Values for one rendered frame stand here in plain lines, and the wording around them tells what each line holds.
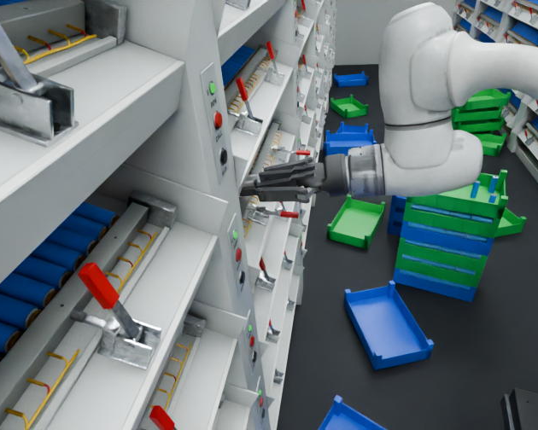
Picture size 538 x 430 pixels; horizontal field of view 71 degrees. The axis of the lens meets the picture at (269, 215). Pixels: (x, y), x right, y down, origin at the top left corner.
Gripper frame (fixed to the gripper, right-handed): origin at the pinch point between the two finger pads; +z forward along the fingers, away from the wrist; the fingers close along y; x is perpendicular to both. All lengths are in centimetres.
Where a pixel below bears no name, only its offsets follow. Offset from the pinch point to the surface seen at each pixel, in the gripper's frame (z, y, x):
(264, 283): 1.0, 2.0, 24.4
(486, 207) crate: -60, -51, 48
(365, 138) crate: -23, -179, 76
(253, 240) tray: -2.0, 7.5, 7.5
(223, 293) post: -4.3, 28.4, -0.5
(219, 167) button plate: -8.1, 24.9, -16.8
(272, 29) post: -4.1, -41.7, -19.8
